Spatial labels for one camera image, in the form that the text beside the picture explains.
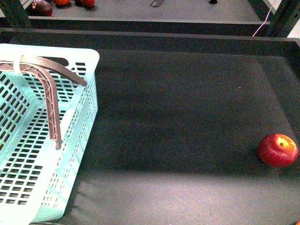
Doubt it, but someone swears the light blue plastic basket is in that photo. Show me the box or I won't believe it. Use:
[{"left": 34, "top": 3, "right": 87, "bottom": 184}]
[{"left": 0, "top": 44, "right": 99, "bottom": 225}]

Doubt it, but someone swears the red yellow apple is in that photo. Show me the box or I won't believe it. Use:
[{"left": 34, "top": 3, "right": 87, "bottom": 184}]
[{"left": 258, "top": 133, "right": 299, "bottom": 167}]

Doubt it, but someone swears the brown basket handle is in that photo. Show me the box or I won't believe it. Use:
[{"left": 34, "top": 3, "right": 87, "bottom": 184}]
[{"left": 0, "top": 55, "right": 87, "bottom": 150}]

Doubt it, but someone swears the red fruit on shelf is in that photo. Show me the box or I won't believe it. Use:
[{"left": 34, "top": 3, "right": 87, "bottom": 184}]
[{"left": 81, "top": 0, "right": 95, "bottom": 8}]

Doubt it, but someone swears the black triangular divider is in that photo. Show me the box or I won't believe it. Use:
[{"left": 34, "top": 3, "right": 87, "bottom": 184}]
[{"left": 208, "top": 0, "right": 218, "bottom": 5}]

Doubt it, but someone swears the orange fruit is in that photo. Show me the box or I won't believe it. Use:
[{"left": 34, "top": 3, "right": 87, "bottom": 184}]
[{"left": 53, "top": 0, "right": 69, "bottom": 7}]

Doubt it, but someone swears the dark purple fruit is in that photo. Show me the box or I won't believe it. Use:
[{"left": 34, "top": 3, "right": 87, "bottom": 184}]
[{"left": 32, "top": 0, "right": 53, "bottom": 16}]

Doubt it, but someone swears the pink cable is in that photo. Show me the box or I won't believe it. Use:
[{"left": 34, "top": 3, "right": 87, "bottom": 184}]
[{"left": 252, "top": 6, "right": 274, "bottom": 37}]

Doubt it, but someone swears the black left shelf post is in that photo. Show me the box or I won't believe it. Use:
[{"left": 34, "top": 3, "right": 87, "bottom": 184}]
[{"left": 0, "top": 0, "right": 32, "bottom": 29}]

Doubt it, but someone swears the black shelf upright post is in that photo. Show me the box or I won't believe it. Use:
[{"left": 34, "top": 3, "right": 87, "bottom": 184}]
[{"left": 266, "top": 0, "right": 300, "bottom": 38}]

